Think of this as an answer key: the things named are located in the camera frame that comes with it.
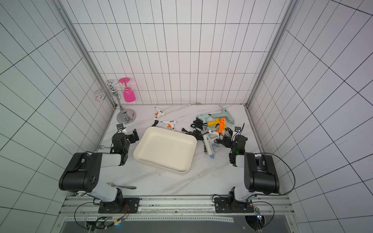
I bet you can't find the cream plastic storage tray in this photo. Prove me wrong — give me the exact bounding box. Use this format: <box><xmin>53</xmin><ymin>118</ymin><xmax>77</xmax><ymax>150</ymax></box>
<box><xmin>134</xmin><ymin>127</ymin><xmax>197</xmax><ymax>174</ymax></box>

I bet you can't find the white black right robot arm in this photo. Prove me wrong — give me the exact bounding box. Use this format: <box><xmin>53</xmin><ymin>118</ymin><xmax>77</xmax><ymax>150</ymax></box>
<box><xmin>221</xmin><ymin>135</ymin><xmax>280</xmax><ymax>203</ymax></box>

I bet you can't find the small white glue gun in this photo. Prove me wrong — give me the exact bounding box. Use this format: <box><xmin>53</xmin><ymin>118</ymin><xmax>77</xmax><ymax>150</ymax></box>
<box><xmin>154</xmin><ymin>107</ymin><xmax>166</xmax><ymax>120</ymax></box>

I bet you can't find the chrome wine glass rack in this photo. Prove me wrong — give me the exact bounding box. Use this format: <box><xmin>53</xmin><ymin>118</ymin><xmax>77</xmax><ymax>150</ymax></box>
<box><xmin>95</xmin><ymin>80</ymin><xmax>136</xmax><ymax>125</ymax></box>

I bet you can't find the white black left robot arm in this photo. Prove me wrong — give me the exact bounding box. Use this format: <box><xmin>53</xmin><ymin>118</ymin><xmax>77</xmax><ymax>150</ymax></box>
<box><xmin>59</xmin><ymin>130</ymin><xmax>139</xmax><ymax>203</ymax></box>

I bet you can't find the large mint glue gun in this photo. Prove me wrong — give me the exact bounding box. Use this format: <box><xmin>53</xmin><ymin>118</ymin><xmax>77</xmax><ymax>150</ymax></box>
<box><xmin>209</xmin><ymin>109</ymin><xmax>235</xmax><ymax>125</ymax></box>

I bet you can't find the metal fork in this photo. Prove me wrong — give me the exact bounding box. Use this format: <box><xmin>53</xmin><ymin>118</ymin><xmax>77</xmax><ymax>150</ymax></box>
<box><xmin>107</xmin><ymin>183</ymin><xmax>137</xmax><ymax>190</ymax></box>

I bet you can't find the large white glue gun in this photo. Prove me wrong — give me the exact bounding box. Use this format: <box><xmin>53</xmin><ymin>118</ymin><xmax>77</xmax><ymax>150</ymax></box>
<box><xmin>203</xmin><ymin>133</ymin><xmax>215</xmax><ymax>160</ymax></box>

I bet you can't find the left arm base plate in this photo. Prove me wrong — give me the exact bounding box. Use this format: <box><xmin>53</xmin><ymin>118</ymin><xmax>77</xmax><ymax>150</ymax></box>
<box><xmin>98</xmin><ymin>198</ymin><xmax>140</xmax><ymax>215</ymax></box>

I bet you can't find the pink plastic wine glass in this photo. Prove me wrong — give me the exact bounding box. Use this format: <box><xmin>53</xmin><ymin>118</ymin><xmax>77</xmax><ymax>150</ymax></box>
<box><xmin>119</xmin><ymin>77</ymin><xmax>136</xmax><ymax>103</ymax></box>

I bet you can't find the aluminium mounting rail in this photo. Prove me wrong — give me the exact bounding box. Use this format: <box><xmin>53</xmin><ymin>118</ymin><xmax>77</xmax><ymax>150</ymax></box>
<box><xmin>57</xmin><ymin>195</ymin><xmax>295</xmax><ymax>225</ymax></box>

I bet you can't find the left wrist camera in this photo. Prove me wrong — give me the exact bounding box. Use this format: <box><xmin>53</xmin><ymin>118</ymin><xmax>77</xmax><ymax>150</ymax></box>
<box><xmin>116</xmin><ymin>123</ymin><xmax>127</xmax><ymax>135</ymax></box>

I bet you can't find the white glue gun orange trigger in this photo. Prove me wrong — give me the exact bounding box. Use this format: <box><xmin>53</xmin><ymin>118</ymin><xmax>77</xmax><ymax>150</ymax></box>
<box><xmin>160</xmin><ymin>120</ymin><xmax>177</xmax><ymax>131</ymax></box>

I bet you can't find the yellow glue gun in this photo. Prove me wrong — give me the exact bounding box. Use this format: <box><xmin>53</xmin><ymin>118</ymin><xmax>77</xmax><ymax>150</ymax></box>
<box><xmin>207</xmin><ymin>118</ymin><xmax>220</xmax><ymax>127</ymax></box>

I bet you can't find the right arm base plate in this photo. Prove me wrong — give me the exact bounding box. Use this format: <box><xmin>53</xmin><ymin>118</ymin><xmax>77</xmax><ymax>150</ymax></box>
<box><xmin>211</xmin><ymin>195</ymin><xmax>254</xmax><ymax>214</ymax></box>

